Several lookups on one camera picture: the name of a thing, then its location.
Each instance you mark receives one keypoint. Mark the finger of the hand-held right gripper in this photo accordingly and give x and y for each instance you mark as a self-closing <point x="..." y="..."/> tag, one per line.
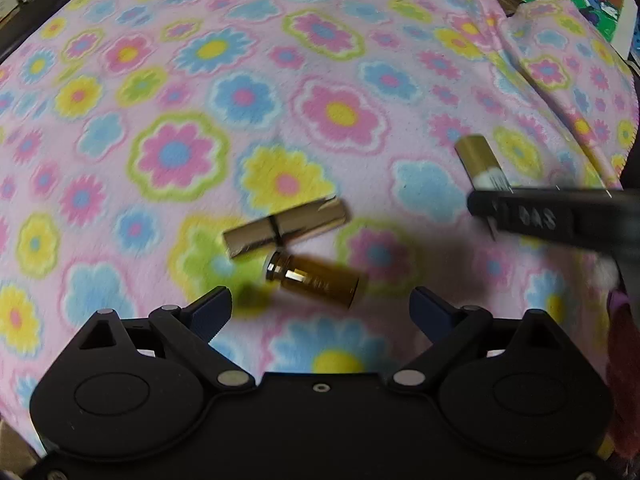
<point x="540" y="217"/>

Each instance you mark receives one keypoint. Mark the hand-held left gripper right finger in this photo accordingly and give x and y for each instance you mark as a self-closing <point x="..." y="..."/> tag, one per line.
<point x="431" y="311"/>

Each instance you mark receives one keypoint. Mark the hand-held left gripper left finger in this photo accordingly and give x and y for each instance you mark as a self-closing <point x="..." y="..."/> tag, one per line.
<point x="210" y="311"/>

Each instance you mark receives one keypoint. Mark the short gold tube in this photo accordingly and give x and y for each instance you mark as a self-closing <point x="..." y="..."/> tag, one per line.
<point x="480" y="160"/>

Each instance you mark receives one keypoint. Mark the amber glass bottle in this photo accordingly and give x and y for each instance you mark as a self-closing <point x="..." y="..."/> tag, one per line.
<point x="320" y="277"/>

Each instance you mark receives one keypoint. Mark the gold lipstick tube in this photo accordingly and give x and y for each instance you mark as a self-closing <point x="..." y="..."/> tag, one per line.
<point x="290" y="227"/>

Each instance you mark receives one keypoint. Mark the pink floral fleece blanket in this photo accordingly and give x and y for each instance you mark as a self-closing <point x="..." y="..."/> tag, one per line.
<point x="250" y="85"/>

